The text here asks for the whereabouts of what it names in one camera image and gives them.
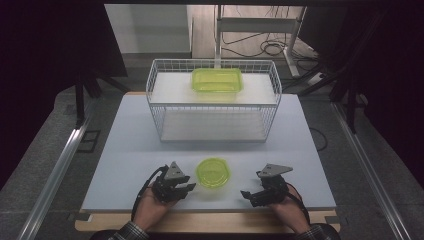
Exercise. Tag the black tripod stand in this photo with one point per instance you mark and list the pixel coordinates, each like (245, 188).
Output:
(350, 100)
(80, 100)

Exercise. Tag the rectangular green plastic container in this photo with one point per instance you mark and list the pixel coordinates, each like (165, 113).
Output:
(216, 80)

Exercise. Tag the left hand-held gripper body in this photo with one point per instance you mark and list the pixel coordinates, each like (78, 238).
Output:
(170, 181)

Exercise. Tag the white power strip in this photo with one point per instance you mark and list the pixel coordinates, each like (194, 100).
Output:
(316, 78)

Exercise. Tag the aluminium frame rail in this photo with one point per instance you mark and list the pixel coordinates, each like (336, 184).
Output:
(53, 180)
(370, 173)

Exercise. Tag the round green plastic container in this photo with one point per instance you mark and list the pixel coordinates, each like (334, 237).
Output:
(213, 172)

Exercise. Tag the person's left hand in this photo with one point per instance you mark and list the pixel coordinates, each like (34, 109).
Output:
(150, 210)

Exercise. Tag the white cabinet panel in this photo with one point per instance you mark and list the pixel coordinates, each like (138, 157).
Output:
(150, 28)

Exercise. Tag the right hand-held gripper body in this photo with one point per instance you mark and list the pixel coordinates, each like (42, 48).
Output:
(273, 186)

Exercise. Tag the person's right hand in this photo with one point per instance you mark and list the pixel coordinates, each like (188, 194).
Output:
(290, 213)

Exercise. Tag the white metal desk frame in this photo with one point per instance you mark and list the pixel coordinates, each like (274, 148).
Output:
(256, 25)

